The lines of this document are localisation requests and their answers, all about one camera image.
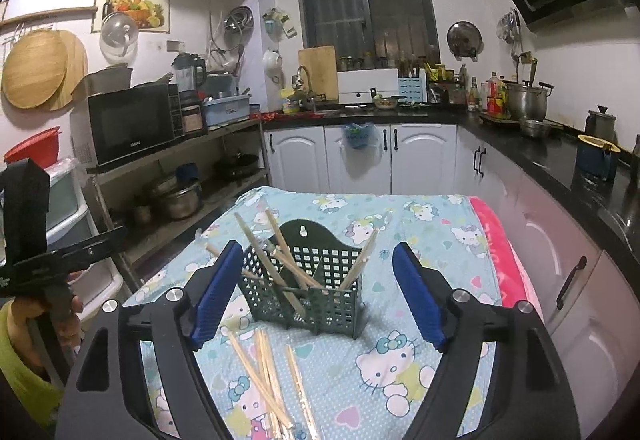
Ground small steel bowl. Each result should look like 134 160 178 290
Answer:
519 119 552 139

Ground red plastic basket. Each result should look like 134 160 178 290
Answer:
4 126 62 169

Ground fruit wall poster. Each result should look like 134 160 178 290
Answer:
91 0 172 34

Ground pink towel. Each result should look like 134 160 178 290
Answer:
469 197 532 310

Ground person's left forearm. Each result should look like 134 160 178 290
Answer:
0 302 68 428

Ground kitchen faucet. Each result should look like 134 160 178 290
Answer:
292 65 317 112

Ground blue dish tray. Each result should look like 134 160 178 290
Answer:
202 95 251 127

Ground white countertop box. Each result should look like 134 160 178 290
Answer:
337 69 401 105

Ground clear glass pot lid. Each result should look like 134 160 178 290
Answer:
99 11 139 59

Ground wooden cutting board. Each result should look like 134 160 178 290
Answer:
298 45 340 104

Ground white hanging teapot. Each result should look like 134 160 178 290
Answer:
262 49 284 81

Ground blue mug with lid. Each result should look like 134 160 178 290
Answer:
574 134 622 184

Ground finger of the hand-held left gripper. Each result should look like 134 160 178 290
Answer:
47 226 129 272

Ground black wok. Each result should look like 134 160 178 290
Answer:
215 153 261 181

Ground cartoon cat printed blanket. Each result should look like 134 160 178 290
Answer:
122 185 506 440

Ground green plastic utensil holder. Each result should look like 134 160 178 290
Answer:
236 219 364 342

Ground person's left hand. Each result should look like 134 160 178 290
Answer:
10 269 85 373

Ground round bamboo board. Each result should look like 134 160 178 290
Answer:
1 29 69 110
47 31 90 112

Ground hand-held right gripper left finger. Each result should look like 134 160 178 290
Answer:
55 240 244 440

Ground steel kettle with lid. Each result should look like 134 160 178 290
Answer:
586 105 617 144

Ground grey plastic bin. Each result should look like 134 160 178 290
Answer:
71 65 134 109

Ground hanging steel basin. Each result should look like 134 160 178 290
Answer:
223 6 255 34

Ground large steel pot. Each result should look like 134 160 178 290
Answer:
505 80 556 121

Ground hanging kitchen tools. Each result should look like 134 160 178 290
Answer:
497 9 524 62

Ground metal shelf rack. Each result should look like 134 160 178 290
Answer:
82 117 272 292

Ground black microwave oven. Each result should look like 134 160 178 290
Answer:
70 82 184 169

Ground pile of wooden chopsticks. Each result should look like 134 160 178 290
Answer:
225 327 322 440

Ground blue knife block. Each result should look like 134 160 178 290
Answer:
397 75 429 104

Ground steel pressure cooker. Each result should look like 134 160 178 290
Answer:
150 179 204 221

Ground steel pot lid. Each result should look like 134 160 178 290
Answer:
446 21 484 59

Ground row of sauce bottles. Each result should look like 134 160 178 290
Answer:
467 72 509 119

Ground plastic drawer tower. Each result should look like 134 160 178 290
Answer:
0 157 124 321

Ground blender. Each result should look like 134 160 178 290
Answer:
172 52 209 137

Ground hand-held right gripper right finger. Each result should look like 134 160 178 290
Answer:
392 242 581 440

